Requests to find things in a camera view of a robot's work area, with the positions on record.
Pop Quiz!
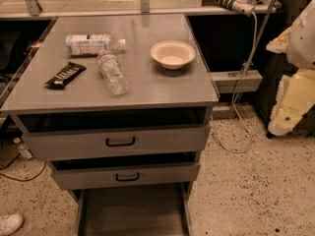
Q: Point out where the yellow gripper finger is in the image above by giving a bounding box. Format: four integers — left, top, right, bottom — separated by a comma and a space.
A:
266, 28, 291, 54
268, 69, 315, 136

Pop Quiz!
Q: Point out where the clear plastic water bottle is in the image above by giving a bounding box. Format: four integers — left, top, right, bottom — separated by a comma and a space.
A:
97, 50, 129, 95

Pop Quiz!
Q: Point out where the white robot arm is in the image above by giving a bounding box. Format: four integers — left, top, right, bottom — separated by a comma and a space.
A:
266, 0, 315, 136

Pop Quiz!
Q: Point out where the top grey drawer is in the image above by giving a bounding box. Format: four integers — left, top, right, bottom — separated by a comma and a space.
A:
21, 107, 210, 160

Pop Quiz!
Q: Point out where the grey drawer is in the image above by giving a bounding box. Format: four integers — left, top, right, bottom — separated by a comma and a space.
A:
21, 107, 210, 160
52, 152, 200, 190
74, 183, 194, 236

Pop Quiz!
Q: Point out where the middle grey drawer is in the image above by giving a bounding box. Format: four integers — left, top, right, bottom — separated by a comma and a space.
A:
52, 152, 200, 190

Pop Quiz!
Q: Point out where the grey drawer cabinet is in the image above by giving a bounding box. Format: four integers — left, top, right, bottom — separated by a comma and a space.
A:
0, 13, 221, 236

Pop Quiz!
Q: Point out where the bottom grey drawer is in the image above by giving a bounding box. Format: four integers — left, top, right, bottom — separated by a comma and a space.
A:
74, 183, 194, 236

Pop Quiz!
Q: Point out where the white labelled bottle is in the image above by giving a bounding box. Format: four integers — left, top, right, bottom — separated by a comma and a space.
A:
65, 33, 126, 56

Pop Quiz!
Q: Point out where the dark cabinet at right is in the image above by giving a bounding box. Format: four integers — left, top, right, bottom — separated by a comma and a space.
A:
266, 0, 315, 137

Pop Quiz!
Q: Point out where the white handheld device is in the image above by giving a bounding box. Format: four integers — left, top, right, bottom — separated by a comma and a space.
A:
212, 0, 254, 17

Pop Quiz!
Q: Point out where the grey power strip box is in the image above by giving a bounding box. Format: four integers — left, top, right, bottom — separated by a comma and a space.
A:
211, 70, 262, 93

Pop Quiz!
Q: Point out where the black snack bar wrapper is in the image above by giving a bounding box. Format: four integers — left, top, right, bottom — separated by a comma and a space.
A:
46, 62, 86, 89

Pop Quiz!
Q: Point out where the grey workbench shelf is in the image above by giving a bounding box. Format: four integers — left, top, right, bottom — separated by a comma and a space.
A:
0, 0, 284, 20

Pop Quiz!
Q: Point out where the white sneaker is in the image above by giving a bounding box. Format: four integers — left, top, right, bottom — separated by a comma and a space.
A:
0, 213, 24, 236

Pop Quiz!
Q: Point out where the white cable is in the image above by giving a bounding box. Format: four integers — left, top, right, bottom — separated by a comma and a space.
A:
210, 10, 259, 154

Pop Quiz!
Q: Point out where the black floor cable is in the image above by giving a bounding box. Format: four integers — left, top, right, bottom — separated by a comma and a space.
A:
0, 152, 47, 183

